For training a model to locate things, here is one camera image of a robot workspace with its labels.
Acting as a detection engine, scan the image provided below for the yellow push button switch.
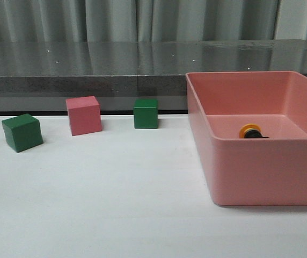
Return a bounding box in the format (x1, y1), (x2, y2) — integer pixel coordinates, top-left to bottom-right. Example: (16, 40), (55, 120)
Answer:
(239, 124), (268, 139)

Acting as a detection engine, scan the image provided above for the right green wooden cube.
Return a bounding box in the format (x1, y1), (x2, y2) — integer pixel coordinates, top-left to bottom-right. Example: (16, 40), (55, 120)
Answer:
(133, 99), (158, 129)

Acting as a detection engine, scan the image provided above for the green wooden cube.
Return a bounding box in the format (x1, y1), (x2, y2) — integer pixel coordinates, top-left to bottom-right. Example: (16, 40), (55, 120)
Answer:
(133, 99), (158, 129)
(2, 113), (43, 153)

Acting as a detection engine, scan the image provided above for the pink wooden cube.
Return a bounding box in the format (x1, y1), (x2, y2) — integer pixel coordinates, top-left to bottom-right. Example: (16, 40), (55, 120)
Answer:
(65, 96), (103, 136)

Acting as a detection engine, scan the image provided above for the left green wooden cube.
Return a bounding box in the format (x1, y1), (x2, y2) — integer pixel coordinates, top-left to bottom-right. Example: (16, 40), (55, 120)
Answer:
(2, 113), (43, 153)

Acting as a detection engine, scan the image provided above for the dark grey stone counter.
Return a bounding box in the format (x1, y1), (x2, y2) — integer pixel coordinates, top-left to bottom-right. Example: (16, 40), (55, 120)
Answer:
(0, 40), (307, 116)

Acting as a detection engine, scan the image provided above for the pink plastic bin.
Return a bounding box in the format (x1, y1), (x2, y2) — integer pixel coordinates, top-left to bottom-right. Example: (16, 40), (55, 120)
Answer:
(186, 71), (307, 206)

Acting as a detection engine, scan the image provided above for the grey curtain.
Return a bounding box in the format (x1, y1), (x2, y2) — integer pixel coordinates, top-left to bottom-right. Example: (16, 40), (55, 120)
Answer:
(0, 1), (307, 42)

